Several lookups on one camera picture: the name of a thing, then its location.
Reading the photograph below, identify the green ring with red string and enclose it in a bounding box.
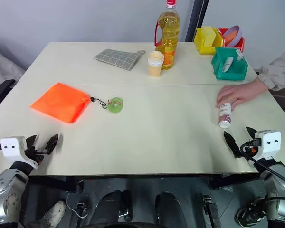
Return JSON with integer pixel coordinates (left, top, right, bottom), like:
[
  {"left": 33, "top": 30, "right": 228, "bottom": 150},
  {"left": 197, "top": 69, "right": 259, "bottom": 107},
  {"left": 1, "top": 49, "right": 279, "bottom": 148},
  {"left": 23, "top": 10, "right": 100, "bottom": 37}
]
[{"left": 106, "top": 96, "right": 124, "bottom": 115}]

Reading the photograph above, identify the small white bottle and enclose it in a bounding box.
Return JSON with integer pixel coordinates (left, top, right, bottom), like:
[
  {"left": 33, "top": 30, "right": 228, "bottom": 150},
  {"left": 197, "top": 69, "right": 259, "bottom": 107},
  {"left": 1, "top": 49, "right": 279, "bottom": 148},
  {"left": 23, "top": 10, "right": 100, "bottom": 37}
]
[{"left": 218, "top": 101, "right": 234, "bottom": 130}]

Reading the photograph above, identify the person's bare hand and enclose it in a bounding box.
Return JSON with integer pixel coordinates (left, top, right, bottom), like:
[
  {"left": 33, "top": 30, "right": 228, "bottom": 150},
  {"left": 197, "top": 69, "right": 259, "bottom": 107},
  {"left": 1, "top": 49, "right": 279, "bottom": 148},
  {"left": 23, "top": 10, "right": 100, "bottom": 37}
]
[{"left": 215, "top": 78, "right": 269, "bottom": 111}]

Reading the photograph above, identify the black chair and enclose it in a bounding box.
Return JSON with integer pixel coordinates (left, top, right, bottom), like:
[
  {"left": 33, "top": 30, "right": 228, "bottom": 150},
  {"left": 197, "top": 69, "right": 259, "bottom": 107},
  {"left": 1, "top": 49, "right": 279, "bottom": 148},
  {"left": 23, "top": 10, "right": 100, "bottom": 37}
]
[{"left": 0, "top": 79, "right": 17, "bottom": 116}]

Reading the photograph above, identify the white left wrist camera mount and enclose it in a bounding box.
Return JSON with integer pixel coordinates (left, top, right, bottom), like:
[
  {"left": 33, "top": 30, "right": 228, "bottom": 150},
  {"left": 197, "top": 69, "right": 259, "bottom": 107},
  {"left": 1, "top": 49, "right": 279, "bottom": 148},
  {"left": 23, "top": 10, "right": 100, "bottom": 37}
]
[{"left": 0, "top": 136, "right": 39, "bottom": 170}]

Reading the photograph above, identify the dark rounded shape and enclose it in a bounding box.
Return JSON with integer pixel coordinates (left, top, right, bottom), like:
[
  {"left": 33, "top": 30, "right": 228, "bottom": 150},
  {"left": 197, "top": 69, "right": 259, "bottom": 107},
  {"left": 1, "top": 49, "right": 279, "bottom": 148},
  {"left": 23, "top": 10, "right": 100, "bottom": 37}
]
[
  {"left": 155, "top": 191, "right": 189, "bottom": 226},
  {"left": 90, "top": 190, "right": 133, "bottom": 226}
]

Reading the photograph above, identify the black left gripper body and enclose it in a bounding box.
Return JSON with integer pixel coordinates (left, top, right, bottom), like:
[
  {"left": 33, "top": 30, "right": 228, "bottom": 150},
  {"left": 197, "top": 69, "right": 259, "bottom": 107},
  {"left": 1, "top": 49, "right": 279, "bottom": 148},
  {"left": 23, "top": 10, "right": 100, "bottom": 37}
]
[{"left": 26, "top": 146, "right": 46, "bottom": 165}]

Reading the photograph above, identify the purple plastic bowl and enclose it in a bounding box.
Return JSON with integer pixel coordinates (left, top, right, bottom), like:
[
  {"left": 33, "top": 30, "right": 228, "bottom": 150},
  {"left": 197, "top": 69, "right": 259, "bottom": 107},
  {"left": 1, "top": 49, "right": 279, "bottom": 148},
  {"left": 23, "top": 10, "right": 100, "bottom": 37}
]
[{"left": 221, "top": 25, "right": 243, "bottom": 48}]

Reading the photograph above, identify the white floor cable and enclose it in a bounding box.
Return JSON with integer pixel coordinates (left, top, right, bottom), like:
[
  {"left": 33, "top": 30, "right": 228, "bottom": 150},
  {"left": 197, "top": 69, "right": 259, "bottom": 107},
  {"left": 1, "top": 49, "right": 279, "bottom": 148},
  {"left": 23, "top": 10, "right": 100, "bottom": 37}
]
[{"left": 66, "top": 191, "right": 89, "bottom": 219}]

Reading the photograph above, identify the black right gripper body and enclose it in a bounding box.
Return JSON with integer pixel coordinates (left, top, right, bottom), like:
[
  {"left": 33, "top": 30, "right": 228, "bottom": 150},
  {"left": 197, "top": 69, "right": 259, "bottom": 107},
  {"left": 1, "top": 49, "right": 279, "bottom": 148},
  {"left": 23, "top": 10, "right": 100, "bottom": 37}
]
[{"left": 238, "top": 139, "right": 262, "bottom": 162}]

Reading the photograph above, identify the yellow plastic bin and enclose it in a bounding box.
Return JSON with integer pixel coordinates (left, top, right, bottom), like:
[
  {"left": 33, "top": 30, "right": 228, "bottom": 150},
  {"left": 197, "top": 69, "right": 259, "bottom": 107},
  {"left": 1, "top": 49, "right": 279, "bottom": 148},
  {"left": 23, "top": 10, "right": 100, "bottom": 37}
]
[{"left": 193, "top": 26, "right": 225, "bottom": 56}]

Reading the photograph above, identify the white crumpled packet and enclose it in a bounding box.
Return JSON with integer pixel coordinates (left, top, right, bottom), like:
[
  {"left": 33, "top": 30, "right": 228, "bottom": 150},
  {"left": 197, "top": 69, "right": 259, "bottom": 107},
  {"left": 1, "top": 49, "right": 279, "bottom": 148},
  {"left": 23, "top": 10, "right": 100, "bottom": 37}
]
[{"left": 235, "top": 49, "right": 245, "bottom": 63}]

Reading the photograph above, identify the black table frame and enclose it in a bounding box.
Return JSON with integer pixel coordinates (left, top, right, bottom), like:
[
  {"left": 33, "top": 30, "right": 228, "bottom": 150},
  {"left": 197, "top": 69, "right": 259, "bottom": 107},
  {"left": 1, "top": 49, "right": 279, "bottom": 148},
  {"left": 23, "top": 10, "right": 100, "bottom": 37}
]
[{"left": 28, "top": 174, "right": 262, "bottom": 193}]

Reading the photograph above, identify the grey white tube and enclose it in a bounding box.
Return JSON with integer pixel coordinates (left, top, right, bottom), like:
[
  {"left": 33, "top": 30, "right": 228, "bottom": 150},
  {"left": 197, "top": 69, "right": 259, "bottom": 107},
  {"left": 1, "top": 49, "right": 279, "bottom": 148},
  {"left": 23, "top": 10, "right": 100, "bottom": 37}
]
[{"left": 222, "top": 56, "right": 235, "bottom": 73}]

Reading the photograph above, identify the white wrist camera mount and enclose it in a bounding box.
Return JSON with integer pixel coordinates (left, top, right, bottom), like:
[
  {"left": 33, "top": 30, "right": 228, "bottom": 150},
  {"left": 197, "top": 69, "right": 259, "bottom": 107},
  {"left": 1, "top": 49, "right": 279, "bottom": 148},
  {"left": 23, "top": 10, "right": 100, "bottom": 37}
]
[
  {"left": 248, "top": 129, "right": 282, "bottom": 168},
  {"left": 0, "top": 136, "right": 39, "bottom": 170}
]

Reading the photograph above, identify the orange drawstring bag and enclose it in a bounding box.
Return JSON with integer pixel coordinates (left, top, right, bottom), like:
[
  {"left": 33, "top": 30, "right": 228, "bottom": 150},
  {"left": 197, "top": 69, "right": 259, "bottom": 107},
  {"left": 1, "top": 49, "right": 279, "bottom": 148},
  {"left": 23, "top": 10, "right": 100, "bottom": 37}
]
[{"left": 30, "top": 82, "right": 109, "bottom": 124}]

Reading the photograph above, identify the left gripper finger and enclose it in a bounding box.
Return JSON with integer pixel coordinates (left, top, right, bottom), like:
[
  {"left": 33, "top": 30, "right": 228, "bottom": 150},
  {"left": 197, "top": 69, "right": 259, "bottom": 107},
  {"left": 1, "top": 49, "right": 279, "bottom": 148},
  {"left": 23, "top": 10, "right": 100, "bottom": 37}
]
[
  {"left": 36, "top": 133, "right": 59, "bottom": 155},
  {"left": 25, "top": 134, "right": 38, "bottom": 151}
]

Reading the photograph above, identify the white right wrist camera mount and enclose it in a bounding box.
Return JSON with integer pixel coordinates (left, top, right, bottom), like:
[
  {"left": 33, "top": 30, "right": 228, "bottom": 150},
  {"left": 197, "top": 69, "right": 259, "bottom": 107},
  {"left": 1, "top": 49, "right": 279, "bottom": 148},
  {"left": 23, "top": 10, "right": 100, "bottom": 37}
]
[{"left": 248, "top": 129, "right": 282, "bottom": 168}]

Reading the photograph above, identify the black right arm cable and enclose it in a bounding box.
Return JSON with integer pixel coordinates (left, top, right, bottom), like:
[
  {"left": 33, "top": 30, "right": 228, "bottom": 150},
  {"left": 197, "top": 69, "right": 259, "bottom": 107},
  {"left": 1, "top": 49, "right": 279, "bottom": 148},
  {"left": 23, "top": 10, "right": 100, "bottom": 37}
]
[{"left": 239, "top": 140, "right": 285, "bottom": 189}]

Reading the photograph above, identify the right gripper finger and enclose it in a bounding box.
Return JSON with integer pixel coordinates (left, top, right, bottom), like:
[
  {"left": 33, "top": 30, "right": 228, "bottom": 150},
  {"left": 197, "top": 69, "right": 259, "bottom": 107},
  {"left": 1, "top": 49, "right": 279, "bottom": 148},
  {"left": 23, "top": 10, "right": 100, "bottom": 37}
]
[
  {"left": 245, "top": 126, "right": 259, "bottom": 140},
  {"left": 223, "top": 131, "right": 243, "bottom": 159}
]

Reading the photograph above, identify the white sneaker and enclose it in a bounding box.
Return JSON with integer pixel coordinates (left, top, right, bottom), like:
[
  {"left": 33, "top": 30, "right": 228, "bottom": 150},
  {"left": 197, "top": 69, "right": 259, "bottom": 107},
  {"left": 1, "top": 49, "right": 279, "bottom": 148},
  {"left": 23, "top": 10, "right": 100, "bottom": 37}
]
[{"left": 36, "top": 200, "right": 67, "bottom": 228}]

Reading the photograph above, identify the dark vertical post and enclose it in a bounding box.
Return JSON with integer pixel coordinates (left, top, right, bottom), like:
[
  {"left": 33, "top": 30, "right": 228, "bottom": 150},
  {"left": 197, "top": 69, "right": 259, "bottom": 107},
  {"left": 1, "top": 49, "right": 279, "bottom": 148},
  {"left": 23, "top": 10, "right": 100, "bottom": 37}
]
[{"left": 185, "top": 0, "right": 210, "bottom": 43}]

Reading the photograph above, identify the grey checked cloth pot holder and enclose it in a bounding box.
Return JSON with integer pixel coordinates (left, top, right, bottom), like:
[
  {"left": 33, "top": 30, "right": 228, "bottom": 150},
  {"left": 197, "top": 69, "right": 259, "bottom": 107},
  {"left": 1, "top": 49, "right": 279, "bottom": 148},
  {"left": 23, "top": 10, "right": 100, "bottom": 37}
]
[{"left": 94, "top": 48, "right": 146, "bottom": 71}]

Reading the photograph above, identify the cooking oil bottle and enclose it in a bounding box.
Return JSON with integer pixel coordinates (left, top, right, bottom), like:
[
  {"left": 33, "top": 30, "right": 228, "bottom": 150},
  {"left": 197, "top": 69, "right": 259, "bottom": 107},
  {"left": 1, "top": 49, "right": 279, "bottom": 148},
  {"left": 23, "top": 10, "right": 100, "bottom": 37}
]
[{"left": 154, "top": 0, "right": 182, "bottom": 72}]

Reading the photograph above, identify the stack of paper cups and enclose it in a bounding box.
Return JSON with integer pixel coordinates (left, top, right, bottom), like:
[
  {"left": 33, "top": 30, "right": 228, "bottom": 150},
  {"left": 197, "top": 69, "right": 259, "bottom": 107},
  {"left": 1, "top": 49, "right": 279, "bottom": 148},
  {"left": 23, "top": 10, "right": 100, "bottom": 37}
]
[{"left": 147, "top": 50, "right": 165, "bottom": 78}]

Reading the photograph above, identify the green plastic bin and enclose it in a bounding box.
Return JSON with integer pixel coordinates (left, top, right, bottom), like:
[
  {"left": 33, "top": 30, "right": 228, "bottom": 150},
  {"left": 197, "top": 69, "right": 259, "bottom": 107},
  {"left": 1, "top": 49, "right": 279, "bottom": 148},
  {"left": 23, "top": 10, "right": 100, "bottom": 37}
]
[{"left": 210, "top": 47, "right": 249, "bottom": 81}]

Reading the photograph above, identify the red plastic bin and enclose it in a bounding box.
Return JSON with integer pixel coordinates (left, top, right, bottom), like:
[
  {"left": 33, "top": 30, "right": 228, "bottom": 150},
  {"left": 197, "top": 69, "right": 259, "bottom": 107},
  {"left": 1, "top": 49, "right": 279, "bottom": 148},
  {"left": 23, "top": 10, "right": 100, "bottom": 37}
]
[{"left": 216, "top": 27, "right": 246, "bottom": 53}]

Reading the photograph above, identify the grey fabric heap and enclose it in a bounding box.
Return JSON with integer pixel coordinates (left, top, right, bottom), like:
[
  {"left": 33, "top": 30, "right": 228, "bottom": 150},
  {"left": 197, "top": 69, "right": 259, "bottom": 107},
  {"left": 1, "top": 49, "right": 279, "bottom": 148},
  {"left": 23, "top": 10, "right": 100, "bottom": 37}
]
[{"left": 0, "top": 42, "right": 27, "bottom": 87}]

